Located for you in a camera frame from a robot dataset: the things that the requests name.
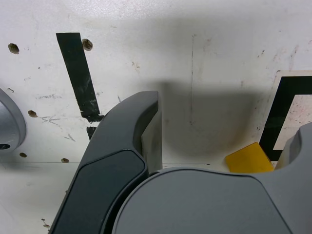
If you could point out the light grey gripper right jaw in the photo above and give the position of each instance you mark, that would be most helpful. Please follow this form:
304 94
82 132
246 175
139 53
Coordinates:
207 202

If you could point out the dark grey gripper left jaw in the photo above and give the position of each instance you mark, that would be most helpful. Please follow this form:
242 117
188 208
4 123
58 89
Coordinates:
109 151

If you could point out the yellow cube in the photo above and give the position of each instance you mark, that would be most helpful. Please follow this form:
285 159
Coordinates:
248 158

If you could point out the black tape strip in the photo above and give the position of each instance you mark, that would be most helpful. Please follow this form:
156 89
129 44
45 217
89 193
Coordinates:
78 73

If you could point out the black tape square outline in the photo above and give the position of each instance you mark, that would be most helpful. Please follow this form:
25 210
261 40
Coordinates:
270 122

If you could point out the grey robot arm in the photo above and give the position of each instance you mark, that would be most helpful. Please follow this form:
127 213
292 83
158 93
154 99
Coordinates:
9 122

